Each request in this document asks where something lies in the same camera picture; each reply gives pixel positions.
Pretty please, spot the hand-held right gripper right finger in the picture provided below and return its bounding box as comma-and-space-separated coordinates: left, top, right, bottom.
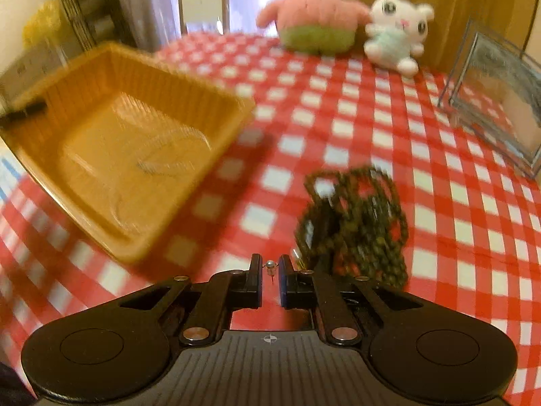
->
278, 255, 423, 346

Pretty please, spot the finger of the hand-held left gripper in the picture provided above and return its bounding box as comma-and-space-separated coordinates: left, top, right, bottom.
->
0, 98, 48, 128

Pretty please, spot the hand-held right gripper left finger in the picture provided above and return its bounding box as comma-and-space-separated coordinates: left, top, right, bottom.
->
119, 254, 263, 345

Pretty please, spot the dark green bead necklace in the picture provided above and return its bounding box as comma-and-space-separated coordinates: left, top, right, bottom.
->
296, 165, 410, 288

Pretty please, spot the yellow plastic tray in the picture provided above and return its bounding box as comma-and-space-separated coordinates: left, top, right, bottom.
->
0, 41, 256, 263

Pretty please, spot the thin pearl chain necklace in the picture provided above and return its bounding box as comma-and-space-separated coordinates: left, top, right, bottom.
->
135, 129, 212, 176

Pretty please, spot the cardboard box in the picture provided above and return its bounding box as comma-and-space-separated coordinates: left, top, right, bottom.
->
0, 42, 68, 94

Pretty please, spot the blue checked white blanket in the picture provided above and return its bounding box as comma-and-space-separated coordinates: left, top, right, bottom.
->
0, 152, 27, 204

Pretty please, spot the yellow plastic bag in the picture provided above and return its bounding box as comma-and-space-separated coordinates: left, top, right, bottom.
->
23, 0, 66, 47

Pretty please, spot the folded dark metal rack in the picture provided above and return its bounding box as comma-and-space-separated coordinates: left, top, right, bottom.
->
53, 0, 136, 51

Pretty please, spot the red white checkered tablecloth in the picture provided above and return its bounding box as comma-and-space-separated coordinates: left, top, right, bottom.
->
0, 31, 541, 406

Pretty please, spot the white wooden chair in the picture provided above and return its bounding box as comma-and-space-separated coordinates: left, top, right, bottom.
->
177, 0, 231, 37

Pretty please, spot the white bunny plush toy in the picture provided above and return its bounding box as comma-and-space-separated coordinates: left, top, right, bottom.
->
364, 0, 436, 79

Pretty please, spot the pink starfish plush toy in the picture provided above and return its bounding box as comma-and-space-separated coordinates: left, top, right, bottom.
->
256, 0, 373, 55

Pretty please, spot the glass picture frame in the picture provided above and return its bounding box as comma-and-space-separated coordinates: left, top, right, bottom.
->
437, 19, 541, 178

